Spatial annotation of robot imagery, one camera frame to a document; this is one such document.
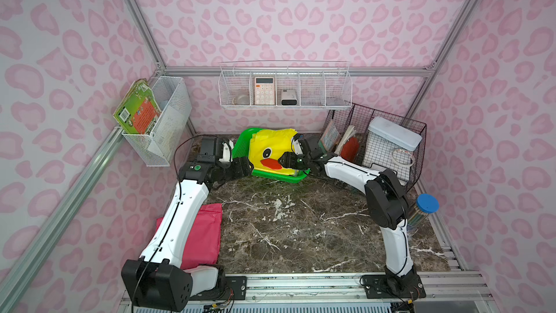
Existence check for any yellow duck raincoat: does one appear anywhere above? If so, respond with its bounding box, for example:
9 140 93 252
248 129 298 176

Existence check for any magenta raincoat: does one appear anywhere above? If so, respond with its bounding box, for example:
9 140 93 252
180 204 223 270

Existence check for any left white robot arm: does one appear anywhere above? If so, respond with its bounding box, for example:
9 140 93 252
121 136 253 312

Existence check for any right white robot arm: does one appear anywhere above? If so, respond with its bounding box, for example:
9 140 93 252
279 134 416 279

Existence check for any green plastic basket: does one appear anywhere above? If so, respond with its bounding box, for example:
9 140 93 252
233 128 308 183

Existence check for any colourful picture book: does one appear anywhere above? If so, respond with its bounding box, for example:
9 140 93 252
320 120 340 152

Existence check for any red white booklet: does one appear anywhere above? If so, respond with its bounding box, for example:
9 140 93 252
334 125 360 162

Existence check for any white paper sheet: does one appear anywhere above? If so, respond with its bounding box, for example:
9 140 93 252
147 106 187 161

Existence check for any small grey white device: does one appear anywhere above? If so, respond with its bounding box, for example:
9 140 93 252
280 89 298 106

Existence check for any white round dish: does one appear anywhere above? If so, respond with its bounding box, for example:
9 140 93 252
233 93 250 106

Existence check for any white plastic lidded box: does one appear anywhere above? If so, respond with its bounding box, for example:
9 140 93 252
363 117 423 180

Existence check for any pink white calculator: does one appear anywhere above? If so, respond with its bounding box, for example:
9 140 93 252
254 76 276 106

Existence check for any green red book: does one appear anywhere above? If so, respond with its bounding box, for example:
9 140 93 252
113 79 162 136

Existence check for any blue lid clear jar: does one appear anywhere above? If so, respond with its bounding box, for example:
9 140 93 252
408 194 440 231

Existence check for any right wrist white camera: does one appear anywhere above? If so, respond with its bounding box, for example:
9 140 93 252
291 133 304 155

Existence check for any wrist white camera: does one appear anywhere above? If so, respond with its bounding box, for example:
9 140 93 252
291 133 304 155
220 139 233 165

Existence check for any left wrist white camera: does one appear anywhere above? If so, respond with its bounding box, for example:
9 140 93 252
220 139 233 165

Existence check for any white wire wall basket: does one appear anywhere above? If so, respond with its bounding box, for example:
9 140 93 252
114 76 192 168

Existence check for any black wire organizer rack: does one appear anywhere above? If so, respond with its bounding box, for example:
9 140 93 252
325 104 427 191

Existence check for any white wire shelf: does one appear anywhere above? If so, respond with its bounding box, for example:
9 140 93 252
218 60 353 110

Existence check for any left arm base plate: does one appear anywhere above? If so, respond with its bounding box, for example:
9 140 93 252
190 275 248 301

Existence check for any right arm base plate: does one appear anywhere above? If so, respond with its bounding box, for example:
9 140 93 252
360 273 427 301

